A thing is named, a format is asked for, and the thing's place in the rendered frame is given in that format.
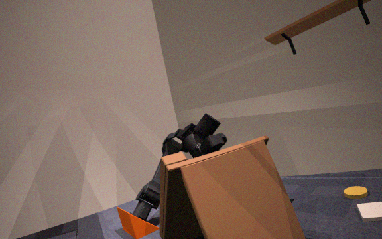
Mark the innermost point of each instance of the yellow round disc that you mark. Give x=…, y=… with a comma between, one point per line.
x=356, y=192

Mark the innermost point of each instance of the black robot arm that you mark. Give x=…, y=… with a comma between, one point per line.
x=190, y=136

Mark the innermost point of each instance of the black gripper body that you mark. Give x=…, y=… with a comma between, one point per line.
x=194, y=151

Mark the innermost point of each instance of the beige flat square tile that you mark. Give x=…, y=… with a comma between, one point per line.
x=370, y=211

